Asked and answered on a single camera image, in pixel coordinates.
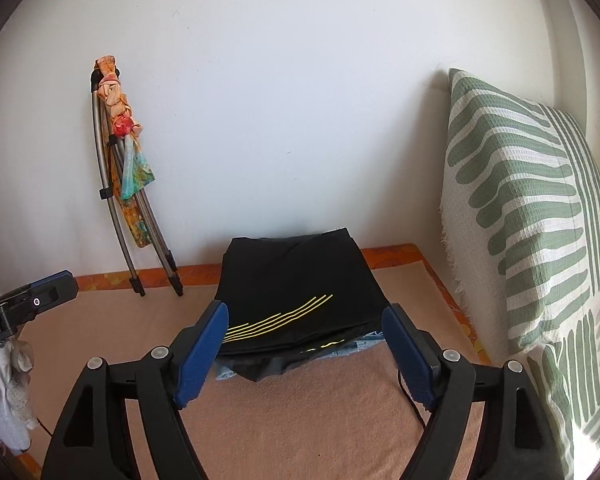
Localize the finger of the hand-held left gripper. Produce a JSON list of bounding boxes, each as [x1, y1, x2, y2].
[[0, 270, 79, 321]]

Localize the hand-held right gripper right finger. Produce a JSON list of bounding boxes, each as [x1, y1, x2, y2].
[[382, 304, 566, 480]]

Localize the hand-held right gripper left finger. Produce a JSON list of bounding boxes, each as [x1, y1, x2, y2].
[[41, 301, 229, 480]]

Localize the black pants with yellow print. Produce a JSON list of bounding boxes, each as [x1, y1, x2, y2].
[[219, 227, 391, 382]]

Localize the person's left hand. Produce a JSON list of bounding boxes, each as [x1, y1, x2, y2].
[[0, 337, 35, 453]]

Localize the folded blue jeans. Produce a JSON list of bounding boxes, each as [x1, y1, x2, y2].
[[214, 337, 386, 381]]

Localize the orange floral mattress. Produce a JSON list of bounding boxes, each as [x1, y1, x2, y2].
[[17, 242, 493, 478]]

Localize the beige towel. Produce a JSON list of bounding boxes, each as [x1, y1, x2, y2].
[[15, 265, 486, 480]]

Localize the green white striped cushion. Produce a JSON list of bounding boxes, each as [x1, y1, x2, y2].
[[439, 67, 600, 480]]

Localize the colourful floral cloth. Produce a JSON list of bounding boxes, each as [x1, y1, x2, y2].
[[94, 54, 157, 248]]

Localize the black cable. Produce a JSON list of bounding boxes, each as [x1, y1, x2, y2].
[[397, 370, 428, 431]]

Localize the folded metal tube frame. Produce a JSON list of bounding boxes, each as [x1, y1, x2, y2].
[[89, 71, 185, 297]]

